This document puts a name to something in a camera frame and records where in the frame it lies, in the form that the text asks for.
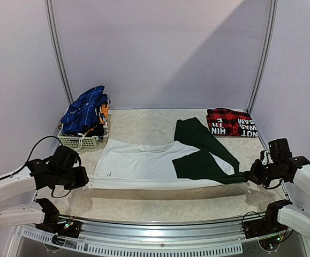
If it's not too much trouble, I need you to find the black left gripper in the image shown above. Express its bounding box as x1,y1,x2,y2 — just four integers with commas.
55,165,88,190

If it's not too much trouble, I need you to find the white garment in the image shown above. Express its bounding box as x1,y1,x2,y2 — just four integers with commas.
87,139,233,190

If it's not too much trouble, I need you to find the red black plaid shirt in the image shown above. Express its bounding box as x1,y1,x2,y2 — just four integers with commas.
206,108,258,138

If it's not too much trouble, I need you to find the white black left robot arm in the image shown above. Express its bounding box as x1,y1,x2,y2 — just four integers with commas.
0,158,89,233

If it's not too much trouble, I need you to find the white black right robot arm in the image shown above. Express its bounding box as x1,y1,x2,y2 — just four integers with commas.
242,156,310,241

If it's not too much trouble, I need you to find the white laundry basket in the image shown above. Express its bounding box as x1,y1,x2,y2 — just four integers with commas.
57,130,109,150

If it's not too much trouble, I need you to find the orange black printed garment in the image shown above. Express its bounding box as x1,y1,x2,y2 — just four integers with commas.
84,99,110,137

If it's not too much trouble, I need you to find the blue patterned garment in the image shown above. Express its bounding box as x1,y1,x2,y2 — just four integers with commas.
61,85,108,134

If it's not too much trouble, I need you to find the dark green garment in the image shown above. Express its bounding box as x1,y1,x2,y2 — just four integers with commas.
172,117,248,184

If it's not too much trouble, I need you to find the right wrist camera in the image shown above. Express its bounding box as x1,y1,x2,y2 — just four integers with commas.
260,138,292,165

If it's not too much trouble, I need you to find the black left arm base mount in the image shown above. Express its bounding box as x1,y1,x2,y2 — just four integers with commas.
35,198,83,246

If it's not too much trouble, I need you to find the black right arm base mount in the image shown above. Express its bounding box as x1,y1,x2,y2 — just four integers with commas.
241,200,293,253

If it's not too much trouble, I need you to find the aluminium front rail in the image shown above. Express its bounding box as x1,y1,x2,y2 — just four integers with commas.
9,206,310,257

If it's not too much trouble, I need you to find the aluminium left corner post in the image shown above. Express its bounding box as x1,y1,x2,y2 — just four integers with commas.
44,0,73,105

